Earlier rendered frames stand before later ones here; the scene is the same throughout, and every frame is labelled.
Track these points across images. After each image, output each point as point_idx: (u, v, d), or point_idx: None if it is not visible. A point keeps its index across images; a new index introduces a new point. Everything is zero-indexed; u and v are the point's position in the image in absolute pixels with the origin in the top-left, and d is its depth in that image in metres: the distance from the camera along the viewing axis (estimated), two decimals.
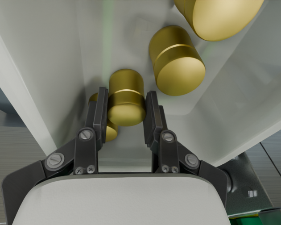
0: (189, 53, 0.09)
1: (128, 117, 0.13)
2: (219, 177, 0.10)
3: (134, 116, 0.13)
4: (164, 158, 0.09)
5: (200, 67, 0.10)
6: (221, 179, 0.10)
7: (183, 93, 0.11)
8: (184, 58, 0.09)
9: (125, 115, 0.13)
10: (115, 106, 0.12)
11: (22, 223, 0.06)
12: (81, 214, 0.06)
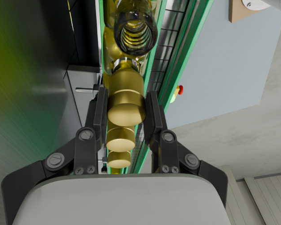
0: None
1: (128, 117, 0.13)
2: (219, 177, 0.10)
3: (134, 116, 0.13)
4: (164, 158, 0.09)
5: None
6: (221, 179, 0.10)
7: None
8: None
9: (125, 115, 0.13)
10: (115, 106, 0.12)
11: (22, 223, 0.06)
12: (81, 214, 0.06)
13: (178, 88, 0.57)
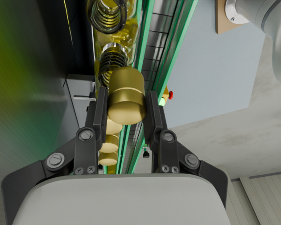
0: (127, 97, 0.12)
1: (110, 127, 0.18)
2: (219, 177, 0.10)
3: (114, 127, 0.18)
4: (164, 158, 0.09)
5: (139, 106, 0.12)
6: (221, 179, 0.10)
7: (134, 122, 0.14)
8: (123, 102, 0.12)
9: (108, 127, 0.18)
10: None
11: (22, 223, 0.06)
12: (81, 214, 0.06)
13: (168, 93, 0.63)
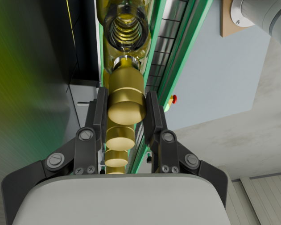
0: (127, 97, 0.12)
1: (121, 145, 0.17)
2: (219, 177, 0.10)
3: (126, 145, 0.17)
4: (164, 158, 0.09)
5: (139, 106, 0.12)
6: (221, 179, 0.10)
7: (134, 122, 0.14)
8: (123, 102, 0.12)
9: (119, 144, 0.17)
10: (112, 139, 0.16)
11: (22, 223, 0.06)
12: (81, 214, 0.06)
13: (172, 98, 0.61)
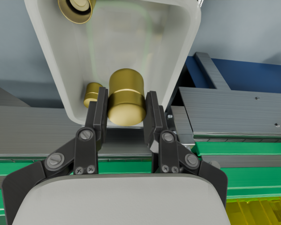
0: None
1: None
2: (219, 177, 0.10)
3: None
4: (164, 158, 0.09)
5: None
6: (221, 179, 0.10)
7: None
8: None
9: None
10: None
11: (22, 223, 0.06)
12: (81, 214, 0.06)
13: None
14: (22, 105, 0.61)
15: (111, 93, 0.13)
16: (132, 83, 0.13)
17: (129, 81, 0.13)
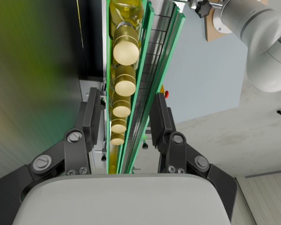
0: (125, 78, 0.23)
1: (122, 112, 0.28)
2: (229, 183, 0.10)
3: (125, 112, 0.28)
4: (172, 159, 0.09)
5: (131, 84, 0.23)
6: (230, 185, 0.10)
7: (129, 94, 0.25)
8: (123, 81, 0.22)
9: (121, 111, 0.28)
10: (116, 107, 0.27)
11: (22, 223, 0.06)
12: (81, 214, 0.06)
13: (164, 93, 0.72)
14: None
15: (115, 39, 0.19)
16: (130, 33, 0.19)
17: (127, 31, 0.19)
